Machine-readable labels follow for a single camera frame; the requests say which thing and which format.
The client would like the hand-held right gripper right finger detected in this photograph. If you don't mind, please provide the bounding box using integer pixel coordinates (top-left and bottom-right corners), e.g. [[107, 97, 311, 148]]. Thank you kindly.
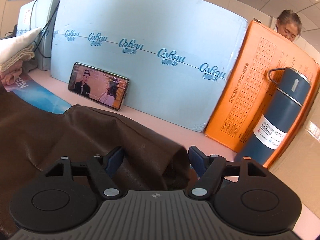
[[189, 145, 268, 200]]

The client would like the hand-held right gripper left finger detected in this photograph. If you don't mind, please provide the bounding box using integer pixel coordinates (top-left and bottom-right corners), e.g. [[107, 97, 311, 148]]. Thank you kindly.
[[45, 146, 125, 200]]

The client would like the brown leather garment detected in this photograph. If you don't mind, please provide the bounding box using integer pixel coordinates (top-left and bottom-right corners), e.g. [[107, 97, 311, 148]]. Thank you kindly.
[[0, 90, 198, 238]]

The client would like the smartphone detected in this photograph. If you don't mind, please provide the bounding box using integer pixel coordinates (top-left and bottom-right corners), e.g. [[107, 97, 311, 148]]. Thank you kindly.
[[68, 62, 130, 111]]

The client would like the orange carton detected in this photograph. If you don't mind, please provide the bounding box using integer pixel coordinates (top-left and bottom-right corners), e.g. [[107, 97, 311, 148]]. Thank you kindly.
[[203, 19, 320, 169]]

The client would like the printed desk mat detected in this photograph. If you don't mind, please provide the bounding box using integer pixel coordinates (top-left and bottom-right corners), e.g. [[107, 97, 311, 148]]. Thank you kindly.
[[3, 73, 73, 115]]

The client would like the blue vacuum flask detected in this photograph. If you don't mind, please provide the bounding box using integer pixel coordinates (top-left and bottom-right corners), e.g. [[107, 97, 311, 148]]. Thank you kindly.
[[239, 67, 312, 166]]

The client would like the brown cardboard box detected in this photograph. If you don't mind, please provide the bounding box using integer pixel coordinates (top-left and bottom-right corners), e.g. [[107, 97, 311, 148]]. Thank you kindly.
[[269, 99, 320, 193]]

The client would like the dark grey cloth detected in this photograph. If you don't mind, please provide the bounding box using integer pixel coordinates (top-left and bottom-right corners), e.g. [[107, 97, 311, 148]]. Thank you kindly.
[[22, 58, 38, 75]]

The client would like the pink knit cloth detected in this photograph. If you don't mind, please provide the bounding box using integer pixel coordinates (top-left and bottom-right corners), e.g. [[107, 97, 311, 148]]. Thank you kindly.
[[0, 61, 24, 86]]

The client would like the cream knit cloth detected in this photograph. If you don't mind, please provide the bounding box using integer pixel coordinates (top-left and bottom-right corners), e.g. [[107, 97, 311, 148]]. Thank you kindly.
[[0, 44, 35, 72]]

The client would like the large light blue carton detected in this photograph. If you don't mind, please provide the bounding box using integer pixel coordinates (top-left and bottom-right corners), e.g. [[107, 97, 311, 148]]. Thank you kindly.
[[50, 0, 248, 133]]

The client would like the white folded cloth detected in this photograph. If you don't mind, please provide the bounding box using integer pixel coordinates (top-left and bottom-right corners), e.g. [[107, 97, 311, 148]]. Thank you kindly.
[[0, 27, 42, 63]]

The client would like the small light blue carton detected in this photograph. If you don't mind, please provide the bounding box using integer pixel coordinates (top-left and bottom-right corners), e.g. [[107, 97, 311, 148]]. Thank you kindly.
[[16, 0, 63, 71]]

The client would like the black cable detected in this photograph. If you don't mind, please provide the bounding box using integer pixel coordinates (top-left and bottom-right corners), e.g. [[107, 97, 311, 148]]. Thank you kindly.
[[31, 0, 57, 59]]

